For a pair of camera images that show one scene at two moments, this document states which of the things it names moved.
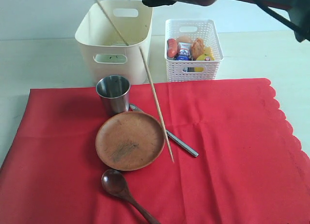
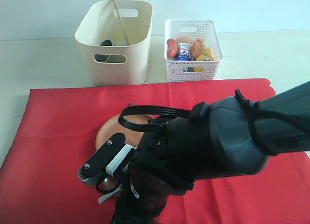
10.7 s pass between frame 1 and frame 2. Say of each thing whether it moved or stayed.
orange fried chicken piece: stayed
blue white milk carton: stayed
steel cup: moved
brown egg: stayed
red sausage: stayed
